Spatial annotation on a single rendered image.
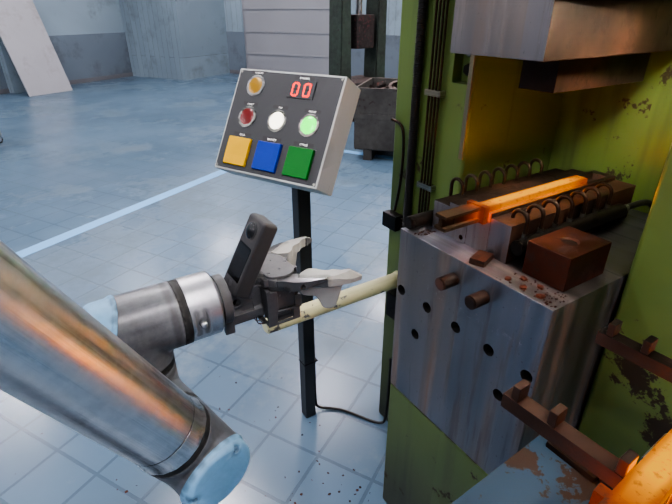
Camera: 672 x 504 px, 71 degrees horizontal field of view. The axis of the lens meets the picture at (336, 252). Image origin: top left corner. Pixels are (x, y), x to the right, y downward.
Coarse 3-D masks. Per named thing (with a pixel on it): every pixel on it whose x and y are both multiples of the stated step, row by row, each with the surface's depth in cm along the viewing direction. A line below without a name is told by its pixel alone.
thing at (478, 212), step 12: (564, 180) 103; (576, 180) 103; (516, 192) 96; (528, 192) 96; (540, 192) 97; (552, 192) 99; (468, 204) 89; (480, 204) 89; (492, 204) 91; (504, 204) 91; (444, 216) 84; (456, 216) 85; (468, 216) 88; (480, 216) 89; (444, 228) 85; (456, 228) 86
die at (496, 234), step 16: (544, 176) 111; (560, 176) 111; (608, 176) 108; (464, 192) 105; (480, 192) 105; (496, 192) 102; (512, 192) 102; (560, 192) 99; (592, 192) 101; (608, 192) 101; (624, 192) 103; (448, 208) 98; (512, 208) 91; (544, 208) 93; (560, 208) 93; (576, 208) 95; (592, 208) 98; (432, 224) 103; (480, 224) 91; (496, 224) 88; (512, 224) 86; (544, 224) 91; (464, 240) 96; (480, 240) 92; (496, 240) 89; (512, 240) 87; (496, 256) 90; (512, 256) 89
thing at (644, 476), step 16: (656, 448) 46; (640, 464) 44; (656, 464) 44; (624, 480) 43; (640, 480) 43; (656, 480) 43; (592, 496) 42; (608, 496) 40; (624, 496) 41; (640, 496) 41; (656, 496) 41
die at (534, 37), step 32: (480, 0) 79; (512, 0) 74; (544, 0) 70; (576, 0) 71; (608, 0) 75; (640, 0) 80; (480, 32) 81; (512, 32) 75; (544, 32) 71; (576, 32) 74; (608, 32) 78; (640, 32) 83
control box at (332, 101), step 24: (240, 72) 128; (264, 72) 124; (288, 72) 120; (240, 96) 127; (264, 96) 123; (288, 96) 119; (312, 96) 115; (336, 96) 112; (264, 120) 122; (288, 120) 118; (336, 120) 112; (288, 144) 118; (312, 144) 114; (336, 144) 115; (240, 168) 124; (312, 168) 113; (336, 168) 118
